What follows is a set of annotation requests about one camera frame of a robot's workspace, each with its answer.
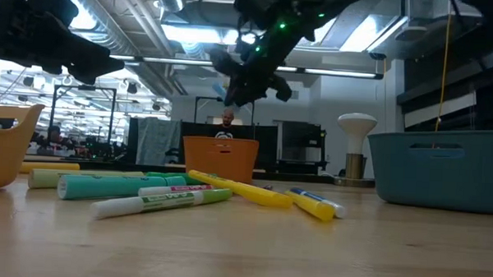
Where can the black partition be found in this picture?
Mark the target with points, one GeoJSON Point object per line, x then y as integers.
{"type": "Point", "coordinates": [266, 147]}

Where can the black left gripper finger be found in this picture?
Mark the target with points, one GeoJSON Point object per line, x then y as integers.
{"type": "Point", "coordinates": [88, 76]}
{"type": "Point", "coordinates": [81, 50]}

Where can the gray hanging cloth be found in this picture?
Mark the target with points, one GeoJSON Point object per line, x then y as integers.
{"type": "Point", "coordinates": [158, 141]}

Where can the teal highlighter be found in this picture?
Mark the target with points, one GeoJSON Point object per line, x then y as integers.
{"type": "Point", "coordinates": [105, 187]}

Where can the long ceiling light bar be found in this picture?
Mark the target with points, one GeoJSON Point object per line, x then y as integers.
{"type": "Point", "coordinates": [339, 72]}

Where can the blue Expo marker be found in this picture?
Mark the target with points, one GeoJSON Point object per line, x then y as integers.
{"type": "Point", "coordinates": [338, 209]}

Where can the light green Sharpie highlighter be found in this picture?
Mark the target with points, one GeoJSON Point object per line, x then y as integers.
{"type": "Point", "coordinates": [47, 179]}

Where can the black equipment cart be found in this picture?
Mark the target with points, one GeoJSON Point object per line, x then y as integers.
{"type": "Point", "coordinates": [304, 140]}

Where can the white mushroom lamp brass base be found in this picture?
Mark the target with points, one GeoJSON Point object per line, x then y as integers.
{"type": "Point", "coordinates": [356, 126]}

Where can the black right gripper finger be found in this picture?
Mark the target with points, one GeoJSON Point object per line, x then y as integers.
{"type": "Point", "coordinates": [236, 89]}
{"type": "Point", "coordinates": [283, 88]}

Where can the person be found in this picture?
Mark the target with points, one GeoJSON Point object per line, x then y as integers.
{"type": "Point", "coordinates": [226, 121]}
{"type": "Point", "coordinates": [54, 134]}

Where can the black aluminium table frame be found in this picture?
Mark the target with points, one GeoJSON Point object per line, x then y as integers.
{"type": "Point", "coordinates": [118, 166]}

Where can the black metal frame stand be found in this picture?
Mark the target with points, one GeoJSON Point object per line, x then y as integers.
{"type": "Point", "coordinates": [84, 87]}

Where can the teal plastic bin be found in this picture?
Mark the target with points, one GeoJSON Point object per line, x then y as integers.
{"type": "Point", "coordinates": [434, 182]}

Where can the blue highlighter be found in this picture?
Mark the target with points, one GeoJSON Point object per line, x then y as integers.
{"type": "Point", "coordinates": [220, 91]}

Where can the orange plastic bin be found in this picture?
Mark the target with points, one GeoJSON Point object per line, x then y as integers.
{"type": "Point", "coordinates": [221, 160]}

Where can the green Expo marker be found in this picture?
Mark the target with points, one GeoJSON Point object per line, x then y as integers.
{"type": "Point", "coordinates": [145, 203]}

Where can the yellow plastic bin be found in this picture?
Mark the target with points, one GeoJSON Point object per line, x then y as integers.
{"type": "Point", "coordinates": [7, 159]}

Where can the yellow marker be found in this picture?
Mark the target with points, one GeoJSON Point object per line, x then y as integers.
{"type": "Point", "coordinates": [248, 193]}
{"type": "Point", "coordinates": [314, 206]}

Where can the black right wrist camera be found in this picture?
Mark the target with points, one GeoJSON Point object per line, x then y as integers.
{"type": "Point", "coordinates": [253, 9]}

